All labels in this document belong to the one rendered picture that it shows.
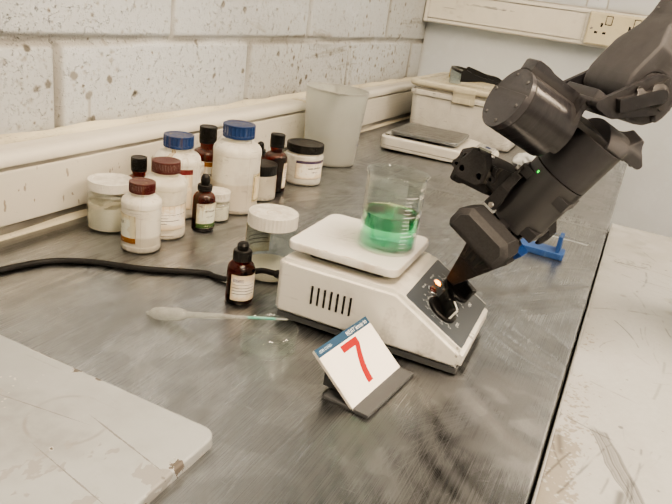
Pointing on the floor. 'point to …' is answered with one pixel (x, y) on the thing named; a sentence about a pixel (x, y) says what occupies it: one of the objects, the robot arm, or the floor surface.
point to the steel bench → (442, 409)
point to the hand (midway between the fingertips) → (474, 259)
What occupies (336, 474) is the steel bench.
